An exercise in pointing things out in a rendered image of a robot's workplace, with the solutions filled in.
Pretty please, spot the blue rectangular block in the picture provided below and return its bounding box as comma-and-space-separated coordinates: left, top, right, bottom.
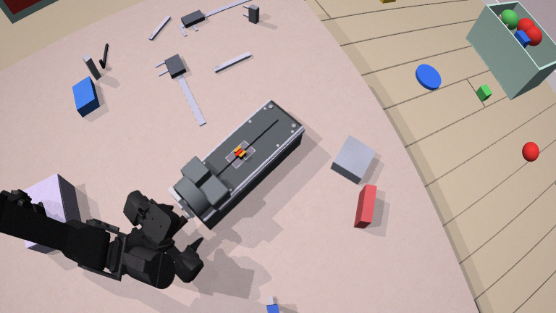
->
72, 76, 100, 117

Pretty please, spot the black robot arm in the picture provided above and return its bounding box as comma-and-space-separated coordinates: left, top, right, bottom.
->
0, 189, 181, 289

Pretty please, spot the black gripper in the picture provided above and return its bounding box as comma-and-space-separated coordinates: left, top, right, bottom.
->
123, 190, 204, 283

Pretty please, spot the red rectangular block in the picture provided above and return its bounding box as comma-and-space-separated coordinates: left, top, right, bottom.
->
353, 184, 377, 229

